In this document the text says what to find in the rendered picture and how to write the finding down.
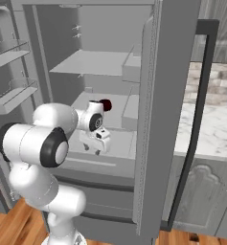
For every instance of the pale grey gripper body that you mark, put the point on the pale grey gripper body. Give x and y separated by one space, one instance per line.
97 143

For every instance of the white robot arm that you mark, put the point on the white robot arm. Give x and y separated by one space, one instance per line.
38 143

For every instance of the grey fridge drawer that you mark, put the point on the grey fridge drawer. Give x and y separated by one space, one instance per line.
118 159

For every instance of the grey fridge shelf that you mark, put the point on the grey fridge shelf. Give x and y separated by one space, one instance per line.
95 62
118 108

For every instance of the grey freezer drawer front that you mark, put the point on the grey freezer drawer front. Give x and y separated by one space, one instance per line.
111 201

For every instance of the grey fridge door with shelves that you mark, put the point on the grey fridge door with shelves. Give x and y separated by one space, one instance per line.
6 83

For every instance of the grey fridge body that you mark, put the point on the grey fridge body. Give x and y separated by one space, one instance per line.
111 28

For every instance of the dark red round item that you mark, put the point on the dark red round item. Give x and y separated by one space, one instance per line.
107 104

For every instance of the grey door bin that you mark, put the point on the grey door bin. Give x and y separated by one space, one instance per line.
132 68
131 111

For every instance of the grey door shelf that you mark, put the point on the grey door shelf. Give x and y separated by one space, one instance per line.
12 97
8 55

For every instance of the grey base cupboards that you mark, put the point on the grey base cupboards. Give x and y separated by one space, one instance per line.
204 197

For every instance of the grey wall cupboards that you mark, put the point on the grey wall cupboards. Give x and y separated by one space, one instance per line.
222 28

